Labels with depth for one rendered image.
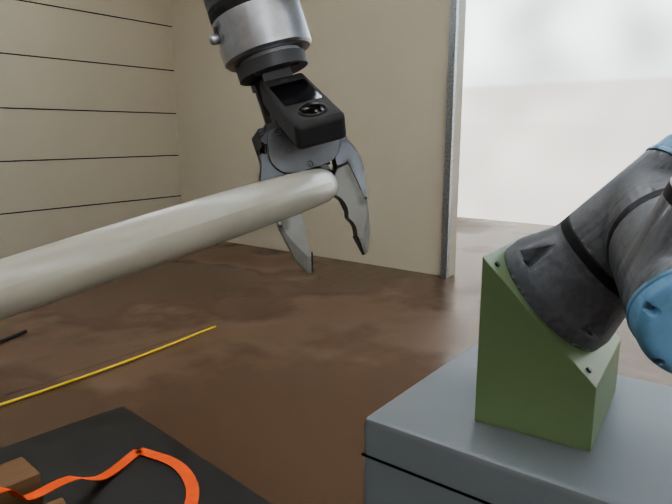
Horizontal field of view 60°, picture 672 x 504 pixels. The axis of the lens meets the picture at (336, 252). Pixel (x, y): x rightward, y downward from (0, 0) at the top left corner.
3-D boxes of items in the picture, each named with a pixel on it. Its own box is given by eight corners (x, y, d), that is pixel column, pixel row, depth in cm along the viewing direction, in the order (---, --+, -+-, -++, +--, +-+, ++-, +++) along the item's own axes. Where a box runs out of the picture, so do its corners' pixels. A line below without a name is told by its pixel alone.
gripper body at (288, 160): (330, 171, 65) (297, 65, 64) (351, 163, 57) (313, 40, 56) (265, 191, 64) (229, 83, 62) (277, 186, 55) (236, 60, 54)
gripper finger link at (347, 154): (374, 192, 60) (331, 116, 59) (379, 191, 59) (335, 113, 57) (336, 215, 59) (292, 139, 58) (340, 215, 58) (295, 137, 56)
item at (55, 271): (-477, 475, 37) (-499, 432, 37) (63, 284, 83) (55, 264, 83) (167, 272, 22) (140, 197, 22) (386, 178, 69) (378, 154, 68)
